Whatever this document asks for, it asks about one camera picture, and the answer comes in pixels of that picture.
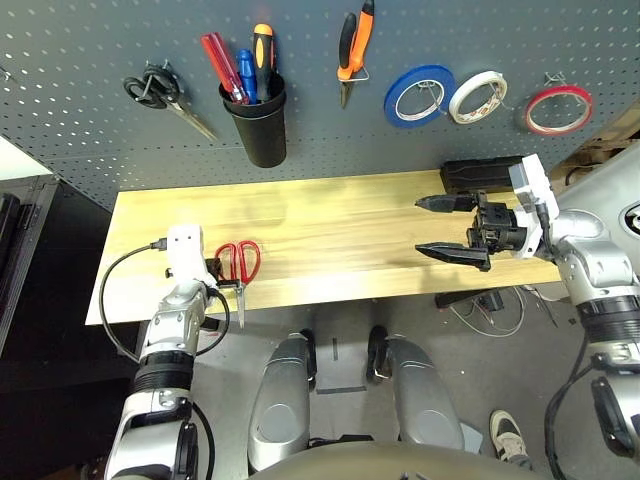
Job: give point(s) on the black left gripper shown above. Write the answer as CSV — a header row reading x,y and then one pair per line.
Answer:
x,y
210,269

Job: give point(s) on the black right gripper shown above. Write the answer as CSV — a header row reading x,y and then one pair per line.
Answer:
x,y
497,230

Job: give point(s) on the red tape roll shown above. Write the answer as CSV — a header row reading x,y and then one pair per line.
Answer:
x,y
532,125

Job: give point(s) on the orange black pliers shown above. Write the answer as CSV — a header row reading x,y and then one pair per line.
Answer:
x,y
360,40

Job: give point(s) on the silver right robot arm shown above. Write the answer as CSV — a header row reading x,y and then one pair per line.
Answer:
x,y
595,270

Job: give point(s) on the dark grey pegboard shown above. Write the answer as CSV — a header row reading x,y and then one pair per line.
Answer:
x,y
75,40

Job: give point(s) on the black tool case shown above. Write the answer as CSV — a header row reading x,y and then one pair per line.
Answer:
x,y
475,172

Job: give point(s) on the black table leg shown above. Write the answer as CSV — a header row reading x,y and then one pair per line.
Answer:
x,y
455,298

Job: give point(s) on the black power adapter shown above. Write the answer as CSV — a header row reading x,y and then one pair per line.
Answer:
x,y
490,302

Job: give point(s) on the white tape roll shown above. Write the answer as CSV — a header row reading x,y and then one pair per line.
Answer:
x,y
456,112

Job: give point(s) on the blue tape roll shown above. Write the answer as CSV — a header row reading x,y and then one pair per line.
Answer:
x,y
392,112

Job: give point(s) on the black plastic cup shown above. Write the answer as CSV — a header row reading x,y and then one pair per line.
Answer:
x,y
262,135

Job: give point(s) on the silver left robot leg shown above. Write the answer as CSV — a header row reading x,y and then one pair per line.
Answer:
x,y
280,410

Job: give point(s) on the silver robot leg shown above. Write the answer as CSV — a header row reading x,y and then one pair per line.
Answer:
x,y
425,400
280,410

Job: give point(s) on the silver right robot leg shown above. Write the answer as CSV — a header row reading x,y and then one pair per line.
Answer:
x,y
425,400

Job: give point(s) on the silver double prong hook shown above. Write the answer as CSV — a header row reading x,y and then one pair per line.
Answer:
x,y
4,74
556,79

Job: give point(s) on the grey square pad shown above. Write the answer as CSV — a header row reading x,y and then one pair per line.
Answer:
x,y
471,436

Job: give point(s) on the white black sneaker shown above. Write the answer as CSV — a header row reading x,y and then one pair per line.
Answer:
x,y
510,440

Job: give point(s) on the grey robot torso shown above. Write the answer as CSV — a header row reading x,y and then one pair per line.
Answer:
x,y
400,465

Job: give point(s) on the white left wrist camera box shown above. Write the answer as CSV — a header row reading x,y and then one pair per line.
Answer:
x,y
185,250

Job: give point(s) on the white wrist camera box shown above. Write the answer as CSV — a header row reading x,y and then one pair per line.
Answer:
x,y
537,200
185,250

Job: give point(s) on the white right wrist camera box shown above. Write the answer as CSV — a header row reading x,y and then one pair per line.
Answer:
x,y
537,200

